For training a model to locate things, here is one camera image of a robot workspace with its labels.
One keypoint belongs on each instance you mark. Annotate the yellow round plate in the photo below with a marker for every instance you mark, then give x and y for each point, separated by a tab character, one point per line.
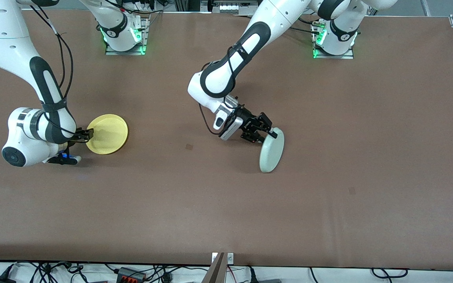
107	134

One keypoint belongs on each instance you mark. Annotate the aluminium arm base mount plate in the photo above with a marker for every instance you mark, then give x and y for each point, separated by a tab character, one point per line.
334	56
126	52

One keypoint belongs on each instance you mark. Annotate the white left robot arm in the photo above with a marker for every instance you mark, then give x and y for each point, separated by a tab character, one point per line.
250	43

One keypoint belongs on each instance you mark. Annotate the grey slanted metal bar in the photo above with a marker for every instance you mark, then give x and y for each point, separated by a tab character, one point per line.
426	8

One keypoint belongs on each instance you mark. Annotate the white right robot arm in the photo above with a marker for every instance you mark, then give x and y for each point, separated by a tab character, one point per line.
2	43

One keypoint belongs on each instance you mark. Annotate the white metal clamp bracket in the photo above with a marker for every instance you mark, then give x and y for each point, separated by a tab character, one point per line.
230	258

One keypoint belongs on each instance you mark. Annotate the black plug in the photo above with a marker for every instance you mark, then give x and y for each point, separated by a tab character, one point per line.
252	277

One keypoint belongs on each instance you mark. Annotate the black box with orange connectors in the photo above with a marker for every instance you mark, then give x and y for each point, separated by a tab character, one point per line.
130	274

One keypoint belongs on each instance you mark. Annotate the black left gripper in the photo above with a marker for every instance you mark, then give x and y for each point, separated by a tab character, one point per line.
249	123

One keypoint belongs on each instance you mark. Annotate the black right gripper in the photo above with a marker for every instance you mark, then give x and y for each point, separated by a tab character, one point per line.
81	135

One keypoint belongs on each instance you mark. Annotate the light green round plate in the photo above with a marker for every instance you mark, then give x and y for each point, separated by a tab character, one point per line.
271	151

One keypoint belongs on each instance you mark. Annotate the grey metal camera pole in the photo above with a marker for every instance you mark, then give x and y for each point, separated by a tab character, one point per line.
216	273

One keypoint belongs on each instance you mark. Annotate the aluminium frame post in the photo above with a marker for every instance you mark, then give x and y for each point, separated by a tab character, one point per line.
183	4

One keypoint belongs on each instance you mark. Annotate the white terminal strip unit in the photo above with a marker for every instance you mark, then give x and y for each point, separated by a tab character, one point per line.
230	8

